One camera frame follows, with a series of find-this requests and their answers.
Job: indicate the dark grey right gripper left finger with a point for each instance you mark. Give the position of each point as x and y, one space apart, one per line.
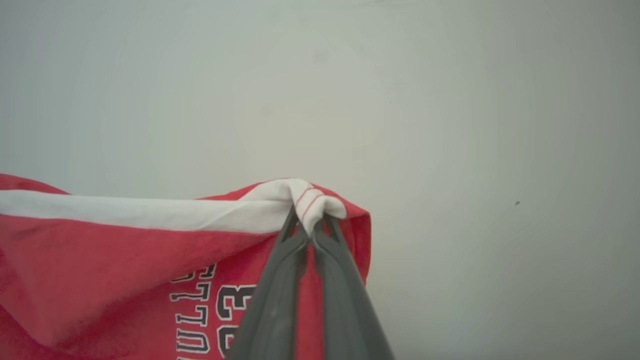
272 310

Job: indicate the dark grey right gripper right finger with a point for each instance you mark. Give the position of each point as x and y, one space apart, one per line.
350 320

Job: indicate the red basketball shorts white waistband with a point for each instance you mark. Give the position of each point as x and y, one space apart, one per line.
100 275

